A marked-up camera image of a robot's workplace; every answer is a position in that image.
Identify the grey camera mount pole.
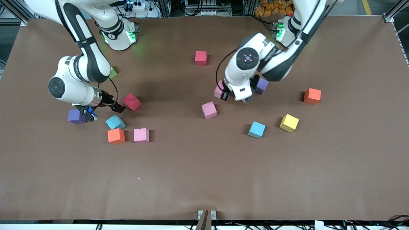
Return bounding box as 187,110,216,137
196,210,212,230

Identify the pink notched foam block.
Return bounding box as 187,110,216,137
134,128,150,143

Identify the small metal bracket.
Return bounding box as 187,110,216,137
197,210,216,220

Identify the white power strip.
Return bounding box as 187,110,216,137
126,1,147,12

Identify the aluminium table edge rail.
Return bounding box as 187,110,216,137
392,22,409,66

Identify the orange foam block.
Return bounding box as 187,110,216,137
108,128,126,145
304,88,321,105

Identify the yellow foam block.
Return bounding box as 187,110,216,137
280,114,299,133

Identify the purple foam block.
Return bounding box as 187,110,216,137
67,109,87,124
256,77,269,95

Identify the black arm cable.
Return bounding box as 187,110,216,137
216,48,239,93
108,77,119,104

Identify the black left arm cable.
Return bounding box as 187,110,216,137
216,48,239,93

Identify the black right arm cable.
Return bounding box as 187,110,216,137
108,77,119,104

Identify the bag of orange snacks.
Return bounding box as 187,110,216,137
255,0,293,17

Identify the red foam block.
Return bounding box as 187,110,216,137
122,93,141,111
195,50,207,66

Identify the equipment rack with cables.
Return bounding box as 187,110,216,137
185,0,230,16

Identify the paper table cover sheet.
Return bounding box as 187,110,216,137
0,16,409,221

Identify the blue foam block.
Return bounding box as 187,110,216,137
248,121,266,139
106,114,126,130

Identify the aluminium frame profile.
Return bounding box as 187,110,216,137
9,0,29,27
383,0,409,23

